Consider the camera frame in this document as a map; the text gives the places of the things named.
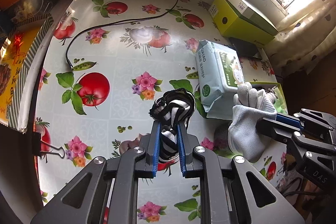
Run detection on cream patterned curtain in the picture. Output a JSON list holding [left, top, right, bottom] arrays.
[[264, 0, 335, 77]]

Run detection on green white carton box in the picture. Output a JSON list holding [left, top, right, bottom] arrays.
[[220, 0, 279, 37]]

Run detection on black binder clip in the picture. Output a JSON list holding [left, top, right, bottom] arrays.
[[31, 132, 66, 159]]

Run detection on green wet wipes pack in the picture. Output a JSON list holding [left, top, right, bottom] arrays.
[[195, 40, 244, 120]]

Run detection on yellow green shoe box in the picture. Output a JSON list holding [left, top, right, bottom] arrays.
[[209, 0, 274, 47]]

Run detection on yellow green shallow box lid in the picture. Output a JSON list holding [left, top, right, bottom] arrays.
[[251, 81, 288, 115]]

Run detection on black cable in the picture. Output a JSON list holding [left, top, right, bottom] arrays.
[[65, 0, 180, 69]]

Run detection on red edged green washcloth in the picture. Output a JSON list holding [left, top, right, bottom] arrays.
[[272, 86, 288, 114]]

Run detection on yellow striped food box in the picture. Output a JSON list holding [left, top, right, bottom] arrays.
[[1, 14, 54, 131]]

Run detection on black smartphone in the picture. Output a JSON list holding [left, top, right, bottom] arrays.
[[229, 38, 262, 60]]

